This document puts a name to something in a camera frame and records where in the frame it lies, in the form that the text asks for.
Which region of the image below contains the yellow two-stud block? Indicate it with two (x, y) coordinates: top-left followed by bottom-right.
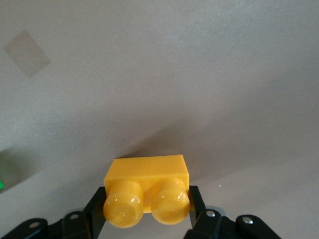
(103, 154), (194, 228)

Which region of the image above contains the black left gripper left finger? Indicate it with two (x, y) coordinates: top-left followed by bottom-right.
(0, 186), (111, 239)

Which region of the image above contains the brown tape patch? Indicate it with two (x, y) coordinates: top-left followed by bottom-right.
(2, 29), (52, 79)

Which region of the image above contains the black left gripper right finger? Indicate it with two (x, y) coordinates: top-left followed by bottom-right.
(184, 185), (285, 239)

